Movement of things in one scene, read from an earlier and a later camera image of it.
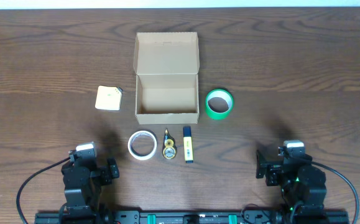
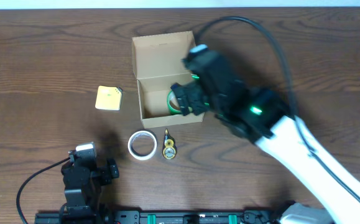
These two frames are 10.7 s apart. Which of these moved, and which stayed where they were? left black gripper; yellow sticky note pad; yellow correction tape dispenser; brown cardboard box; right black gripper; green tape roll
Moved: green tape roll; right black gripper
Stayed: left black gripper; brown cardboard box; yellow sticky note pad; yellow correction tape dispenser
